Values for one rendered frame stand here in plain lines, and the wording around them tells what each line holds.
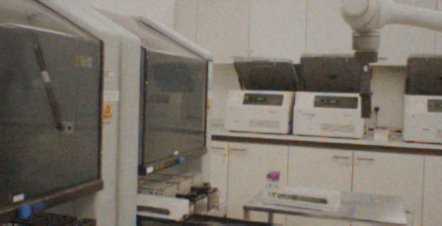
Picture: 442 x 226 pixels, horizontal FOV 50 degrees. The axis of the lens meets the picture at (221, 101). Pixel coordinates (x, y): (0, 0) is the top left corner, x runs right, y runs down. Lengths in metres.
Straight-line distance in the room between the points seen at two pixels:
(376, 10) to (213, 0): 3.13
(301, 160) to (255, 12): 1.38
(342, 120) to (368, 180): 0.49
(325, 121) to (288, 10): 1.05
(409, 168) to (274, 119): 1.09
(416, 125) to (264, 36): 1.48
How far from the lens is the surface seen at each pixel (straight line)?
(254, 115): 3.96
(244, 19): 4.33
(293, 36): 4.20
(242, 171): 4.03
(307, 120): 3.87
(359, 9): 1.39
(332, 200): 1.86
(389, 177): 3.87
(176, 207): 1.67
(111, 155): 1.52
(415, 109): 3.85
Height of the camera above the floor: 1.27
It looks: 2 degrees down
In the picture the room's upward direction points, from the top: 2 degrees clockwise
